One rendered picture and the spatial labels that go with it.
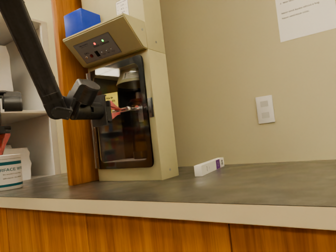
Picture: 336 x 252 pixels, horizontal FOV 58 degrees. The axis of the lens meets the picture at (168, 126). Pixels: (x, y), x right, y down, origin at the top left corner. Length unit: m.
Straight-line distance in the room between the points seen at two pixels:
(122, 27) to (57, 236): 0.72
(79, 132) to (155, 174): 0.39
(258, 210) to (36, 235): 0.80
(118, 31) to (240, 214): 0.75
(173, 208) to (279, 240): 0.23
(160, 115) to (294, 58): 0.59
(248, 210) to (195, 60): 1.00
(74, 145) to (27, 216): 0.31
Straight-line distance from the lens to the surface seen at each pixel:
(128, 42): 1.13
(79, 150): 1.31
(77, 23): 1.25
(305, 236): 0.65
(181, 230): 0.76
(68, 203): 0.97
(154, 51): 1.16
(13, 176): 1.49
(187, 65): 1.53
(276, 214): 0.62
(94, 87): 0.94
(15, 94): 1.23
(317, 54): 1.34
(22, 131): 2.56
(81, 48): 1.26
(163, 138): 1.11
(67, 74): 1.33
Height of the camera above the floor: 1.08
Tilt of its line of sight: 2 degrees up
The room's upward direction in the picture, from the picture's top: 6 degrees counter-clockwise
